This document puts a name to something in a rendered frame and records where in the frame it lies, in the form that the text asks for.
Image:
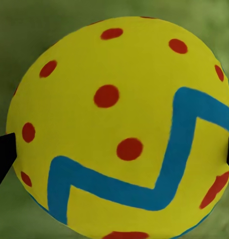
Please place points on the easter egg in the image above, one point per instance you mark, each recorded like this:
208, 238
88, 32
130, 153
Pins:
122, 129

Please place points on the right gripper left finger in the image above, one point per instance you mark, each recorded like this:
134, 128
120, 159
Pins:
7, 154

